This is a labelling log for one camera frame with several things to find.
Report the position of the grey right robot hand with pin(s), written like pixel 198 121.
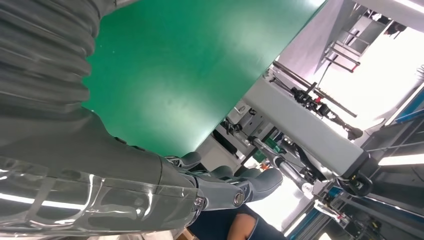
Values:
pixel 82 172

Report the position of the person in shorts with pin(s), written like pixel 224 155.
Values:
pixel 215 225

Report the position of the white robot stand machine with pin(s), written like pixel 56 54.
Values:
pixel 298 126

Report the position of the long ceiling light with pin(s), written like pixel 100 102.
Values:
pixel 400 160

